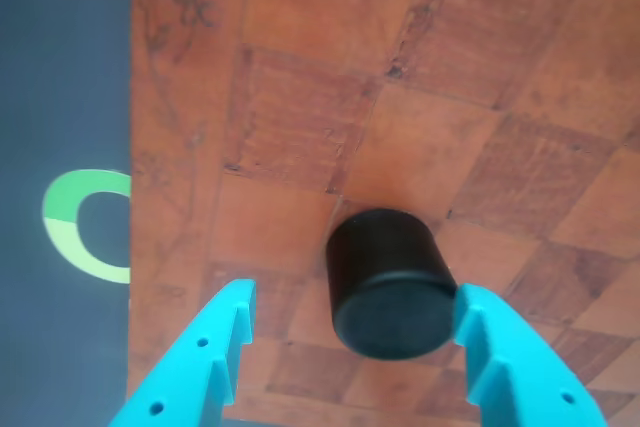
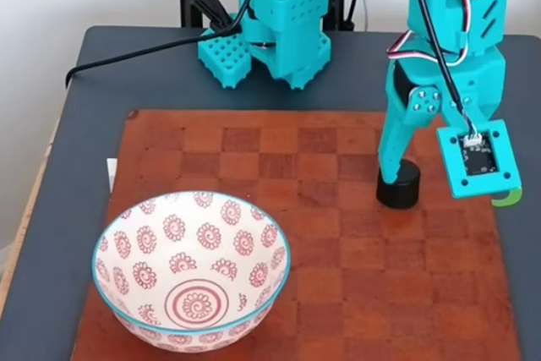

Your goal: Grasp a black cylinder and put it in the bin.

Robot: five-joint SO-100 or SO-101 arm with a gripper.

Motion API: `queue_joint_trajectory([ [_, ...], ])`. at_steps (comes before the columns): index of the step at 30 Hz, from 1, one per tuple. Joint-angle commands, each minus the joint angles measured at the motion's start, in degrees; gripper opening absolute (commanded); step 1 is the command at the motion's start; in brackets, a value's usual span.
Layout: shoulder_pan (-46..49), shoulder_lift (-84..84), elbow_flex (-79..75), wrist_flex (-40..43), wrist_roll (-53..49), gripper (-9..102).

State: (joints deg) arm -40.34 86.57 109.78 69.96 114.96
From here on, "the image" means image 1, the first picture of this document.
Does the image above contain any black cylinder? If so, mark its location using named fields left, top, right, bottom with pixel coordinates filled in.
left=324, top=208, right=459, bottom=362

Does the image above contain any brown leather chessboard mat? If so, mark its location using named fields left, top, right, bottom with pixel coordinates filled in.
left=124, top=0, right=640, bottom=427

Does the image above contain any green ring sticker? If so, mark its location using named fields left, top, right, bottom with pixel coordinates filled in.
left=42, top=169, right=133, bottom=285

